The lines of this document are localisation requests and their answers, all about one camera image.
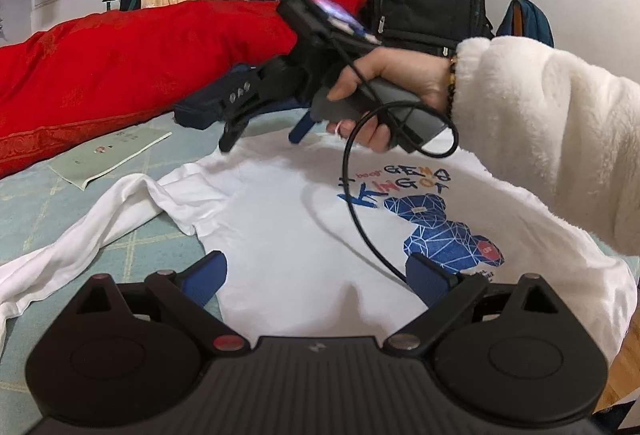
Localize red quilt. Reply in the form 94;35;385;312
0;0;368;178

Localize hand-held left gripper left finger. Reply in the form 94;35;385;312
65;251;251;356

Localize white printed long-sleeve shirt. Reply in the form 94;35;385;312
0;135;638;366

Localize person's right hand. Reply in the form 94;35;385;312
326;47;456;150

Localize teal cloth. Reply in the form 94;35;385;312
495;0;555;48

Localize pale green booklet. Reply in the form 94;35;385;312
48;127;173;190

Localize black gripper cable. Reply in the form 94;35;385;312
342;27;461;286

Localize teal checked bed sheet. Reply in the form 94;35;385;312
0;105;640;435

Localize beaded bracelet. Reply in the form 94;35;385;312
445;57;459;116

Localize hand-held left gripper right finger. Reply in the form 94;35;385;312
382;254;558;356

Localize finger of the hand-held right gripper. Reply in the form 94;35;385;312
218;97;286;153
172;60;281;130

